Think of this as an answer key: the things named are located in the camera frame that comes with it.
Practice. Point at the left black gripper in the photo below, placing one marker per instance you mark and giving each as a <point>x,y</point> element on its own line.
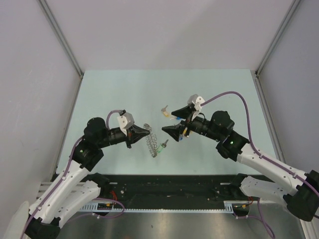
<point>134,134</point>

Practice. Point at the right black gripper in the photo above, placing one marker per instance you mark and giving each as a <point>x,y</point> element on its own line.
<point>190,116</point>

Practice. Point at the metal ring key organizer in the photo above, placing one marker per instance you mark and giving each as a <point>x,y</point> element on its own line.
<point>151,140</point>

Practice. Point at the green tag key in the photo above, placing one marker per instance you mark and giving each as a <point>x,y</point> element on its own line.
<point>162,146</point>

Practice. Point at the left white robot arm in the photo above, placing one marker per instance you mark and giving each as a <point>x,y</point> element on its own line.
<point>75,186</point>

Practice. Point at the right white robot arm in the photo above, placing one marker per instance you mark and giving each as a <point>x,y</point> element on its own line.
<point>294,189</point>

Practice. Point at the blue tag key far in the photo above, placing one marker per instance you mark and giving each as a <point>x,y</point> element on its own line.
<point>177,118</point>

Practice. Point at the yellow tag key far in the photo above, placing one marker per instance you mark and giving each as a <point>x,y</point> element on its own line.
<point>165,112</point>

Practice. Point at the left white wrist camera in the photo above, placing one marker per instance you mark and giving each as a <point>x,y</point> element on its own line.
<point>125,121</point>

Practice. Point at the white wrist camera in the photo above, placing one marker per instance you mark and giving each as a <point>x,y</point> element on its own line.
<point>125,121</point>
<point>195,103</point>

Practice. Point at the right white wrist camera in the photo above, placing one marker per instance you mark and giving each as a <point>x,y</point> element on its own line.
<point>195,103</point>

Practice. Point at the right aluminium rail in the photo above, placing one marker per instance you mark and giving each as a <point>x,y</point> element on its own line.
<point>268,118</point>

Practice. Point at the grey slotted cable duct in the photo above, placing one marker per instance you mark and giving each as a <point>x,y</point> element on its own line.
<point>92,207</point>

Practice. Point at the left aluminium frame post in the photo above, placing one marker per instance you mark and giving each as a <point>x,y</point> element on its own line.
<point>49,15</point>

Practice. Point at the aluminium frame post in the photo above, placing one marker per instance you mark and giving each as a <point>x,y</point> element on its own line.
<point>278,35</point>
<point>49,15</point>

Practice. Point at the right aluminium frame post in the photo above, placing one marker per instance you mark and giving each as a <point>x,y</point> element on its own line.
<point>278,35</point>

